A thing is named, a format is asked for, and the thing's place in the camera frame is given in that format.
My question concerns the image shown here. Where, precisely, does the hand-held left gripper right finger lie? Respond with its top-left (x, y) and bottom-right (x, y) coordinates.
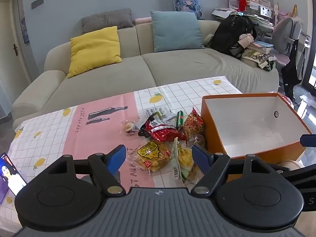
top-left (191, 144), bottom-right (274, 195)

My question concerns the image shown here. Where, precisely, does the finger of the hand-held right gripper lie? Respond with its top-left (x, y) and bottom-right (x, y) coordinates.
top-left (299, 134), bottom-right (316, 147)

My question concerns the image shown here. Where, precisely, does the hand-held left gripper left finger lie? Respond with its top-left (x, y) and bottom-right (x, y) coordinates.
top-left (47, 144), bottom-right (127, 196)

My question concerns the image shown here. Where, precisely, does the green and yellow snack packet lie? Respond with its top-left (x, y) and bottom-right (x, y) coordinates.
top-left (171, 137), bottom-right (205, 184)

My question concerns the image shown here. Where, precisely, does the orange cardboard box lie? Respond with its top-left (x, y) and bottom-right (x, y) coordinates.
top-left (200, 92), bottom-right (313, 182)

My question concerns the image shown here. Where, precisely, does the orange noodle snack packet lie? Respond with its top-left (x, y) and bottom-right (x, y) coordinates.
top-left (183, 107), bottom-right (206, 149)

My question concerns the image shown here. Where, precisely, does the yellow chips packet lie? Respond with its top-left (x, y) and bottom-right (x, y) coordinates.
top-left (134, 140), bottom-right (173, 176)

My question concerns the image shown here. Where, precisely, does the red snack packet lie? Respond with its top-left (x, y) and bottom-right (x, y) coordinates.
top-left (138, 118), bottom-right (187, 142)

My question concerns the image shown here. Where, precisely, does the dark green snack packet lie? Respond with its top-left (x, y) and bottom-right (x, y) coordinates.
top-left (148, 112), bottom-right (162, 123)

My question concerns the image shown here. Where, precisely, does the beige round object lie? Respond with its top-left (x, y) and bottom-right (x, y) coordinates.
top-left (279, 160), bottom-right (305, 170)

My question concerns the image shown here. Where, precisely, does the clear wrapped pastry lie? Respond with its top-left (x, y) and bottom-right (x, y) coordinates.
top-left (121, 120), bottom-right (141, 136)

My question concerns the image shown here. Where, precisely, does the pink and white printed tablecloth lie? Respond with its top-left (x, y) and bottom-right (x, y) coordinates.
top-left (0, 75), bottom-right (244, 206)

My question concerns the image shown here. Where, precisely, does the clear packet with white label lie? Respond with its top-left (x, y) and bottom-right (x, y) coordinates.
top-left (144, 106), bottom-right (176, 121)

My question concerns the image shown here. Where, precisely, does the beige sofa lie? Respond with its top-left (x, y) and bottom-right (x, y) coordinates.
top-left (12, 18), bottom-right (279, 129)

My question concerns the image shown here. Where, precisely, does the stack of books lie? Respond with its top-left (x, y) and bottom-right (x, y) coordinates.
top-left (247, 41), bottom-right (274, 55)

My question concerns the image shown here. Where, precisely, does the smartphone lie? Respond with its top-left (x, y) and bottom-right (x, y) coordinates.
top-left (0, 152), bottom-right (28, 205)

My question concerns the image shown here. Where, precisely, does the yellow pillow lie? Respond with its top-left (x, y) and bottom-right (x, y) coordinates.
top-left (67, 26), bottom-right (122, 79)

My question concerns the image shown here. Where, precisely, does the grey desk chair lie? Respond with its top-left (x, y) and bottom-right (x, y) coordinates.
top-left (272, 17), bottom-right (303, 72)

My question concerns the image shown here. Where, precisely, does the pink pouch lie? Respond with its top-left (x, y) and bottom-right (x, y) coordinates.
top-left (238, 33), bottom-right (254, 48)

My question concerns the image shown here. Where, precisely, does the black backpack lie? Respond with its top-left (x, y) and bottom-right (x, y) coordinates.
top-left (210, 14), bottom-right (257, 60)

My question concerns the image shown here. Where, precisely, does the light blue pillow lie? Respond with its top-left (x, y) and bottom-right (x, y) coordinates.
top-left (150, 10), bottom-right (206, 53)

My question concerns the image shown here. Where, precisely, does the grey checkered pillow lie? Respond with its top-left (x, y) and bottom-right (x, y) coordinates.
top-left (81, 8), bottom-right (134, 34)

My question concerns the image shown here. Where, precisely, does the figure print pillow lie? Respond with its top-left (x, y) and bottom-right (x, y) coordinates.
top-left (171, 0), bottom-right (205, 20)

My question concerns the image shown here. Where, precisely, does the beige door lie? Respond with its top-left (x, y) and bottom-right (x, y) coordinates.
top-left (0, 0), bottom-right (20, 87)

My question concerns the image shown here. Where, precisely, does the wall poster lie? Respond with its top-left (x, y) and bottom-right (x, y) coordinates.
top-left (17, 0), bottom-right (30, 43)

